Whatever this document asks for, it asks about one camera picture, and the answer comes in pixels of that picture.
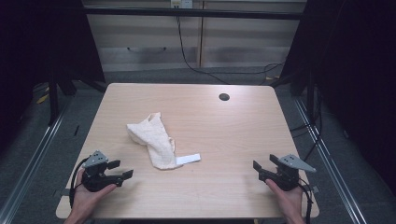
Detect person's right hand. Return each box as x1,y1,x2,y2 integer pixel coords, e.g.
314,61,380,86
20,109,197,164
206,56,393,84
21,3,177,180
265,178,304,218

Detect black metal stand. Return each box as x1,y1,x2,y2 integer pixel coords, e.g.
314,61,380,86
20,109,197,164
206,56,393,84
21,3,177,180
48,71,61,126

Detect left hand-held gripper black cable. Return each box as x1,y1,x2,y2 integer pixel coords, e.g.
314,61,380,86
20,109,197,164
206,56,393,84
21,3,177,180
68,157,92,209

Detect white wall outlet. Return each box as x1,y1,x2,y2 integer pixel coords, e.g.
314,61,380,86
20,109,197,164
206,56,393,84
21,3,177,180
170,0,194,9

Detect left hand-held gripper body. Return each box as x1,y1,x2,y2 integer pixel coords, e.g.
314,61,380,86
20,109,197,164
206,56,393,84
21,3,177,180
81,150,124,192

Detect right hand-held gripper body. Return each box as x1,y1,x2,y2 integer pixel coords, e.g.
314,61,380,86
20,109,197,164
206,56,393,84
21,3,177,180
258,154,317,191

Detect metal floor rail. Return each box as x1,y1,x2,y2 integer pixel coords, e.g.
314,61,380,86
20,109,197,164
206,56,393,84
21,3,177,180
0,102,73,224
293,98,369,224

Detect person's left hand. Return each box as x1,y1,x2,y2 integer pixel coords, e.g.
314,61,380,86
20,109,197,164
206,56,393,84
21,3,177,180
72,169,118,216

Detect dark cabinet handle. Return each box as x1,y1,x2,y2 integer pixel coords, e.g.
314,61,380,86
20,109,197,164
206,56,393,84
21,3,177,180
126,46,168,53

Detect yellow floor tape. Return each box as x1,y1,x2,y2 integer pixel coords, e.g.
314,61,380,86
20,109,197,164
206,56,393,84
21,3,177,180
35,92,50,105

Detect black horizontal bar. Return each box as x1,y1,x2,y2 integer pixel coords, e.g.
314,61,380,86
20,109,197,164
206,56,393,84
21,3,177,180
83,7,304,21

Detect hand-held gripper black cable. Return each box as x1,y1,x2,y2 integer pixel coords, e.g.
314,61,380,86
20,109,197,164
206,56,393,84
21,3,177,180
297,178,314,224
68,157,92,209

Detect cream cloth with white label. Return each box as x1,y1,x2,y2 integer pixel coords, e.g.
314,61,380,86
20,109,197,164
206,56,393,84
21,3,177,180
126,112,202,171

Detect right hand-held gripper black cable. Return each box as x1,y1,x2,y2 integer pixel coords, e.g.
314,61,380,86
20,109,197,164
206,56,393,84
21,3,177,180
297,178,314,224

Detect long black wall cable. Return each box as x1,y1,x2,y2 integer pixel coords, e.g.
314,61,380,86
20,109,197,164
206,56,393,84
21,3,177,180
176,15,285,86

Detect dark curtain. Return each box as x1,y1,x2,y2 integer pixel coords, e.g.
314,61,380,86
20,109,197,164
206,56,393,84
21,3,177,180
279,0,396,195
0,0,106,153

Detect black floor cables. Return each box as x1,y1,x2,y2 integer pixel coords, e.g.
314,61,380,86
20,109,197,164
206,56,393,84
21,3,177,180
289,88,323,162

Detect pale cabinet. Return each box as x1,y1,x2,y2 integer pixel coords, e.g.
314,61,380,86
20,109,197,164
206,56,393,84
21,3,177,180
82,0,307,73

